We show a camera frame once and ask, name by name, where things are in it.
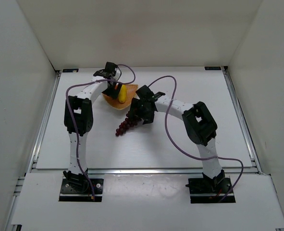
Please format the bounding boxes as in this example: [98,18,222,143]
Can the aluminium front rail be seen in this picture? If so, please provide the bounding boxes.
[88,167,259,174]

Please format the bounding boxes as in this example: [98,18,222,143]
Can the yellow fake lemon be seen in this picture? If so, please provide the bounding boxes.
[118,85,127,103]

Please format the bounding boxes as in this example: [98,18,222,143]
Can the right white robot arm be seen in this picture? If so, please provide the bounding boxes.
[127,85,225,191]

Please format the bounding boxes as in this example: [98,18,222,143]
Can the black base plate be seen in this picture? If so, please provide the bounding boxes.
[59,177,104,202]
[185,177,236,204]

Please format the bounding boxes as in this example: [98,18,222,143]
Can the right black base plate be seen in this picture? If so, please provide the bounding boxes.
[185,177,236,204]

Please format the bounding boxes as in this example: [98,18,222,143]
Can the woven orange fruit basket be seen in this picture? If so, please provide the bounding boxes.
[102,84,138,110]

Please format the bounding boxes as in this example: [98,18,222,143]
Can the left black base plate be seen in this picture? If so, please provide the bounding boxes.
[59,177,104,202]

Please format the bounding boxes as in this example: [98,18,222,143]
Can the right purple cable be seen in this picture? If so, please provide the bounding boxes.
[147,75,244,202]

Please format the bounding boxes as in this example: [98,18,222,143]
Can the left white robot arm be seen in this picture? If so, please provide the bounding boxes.
[63,62,122,200]

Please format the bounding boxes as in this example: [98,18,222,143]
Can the dark red fake grapes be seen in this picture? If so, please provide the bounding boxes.
[115,113,142,137]

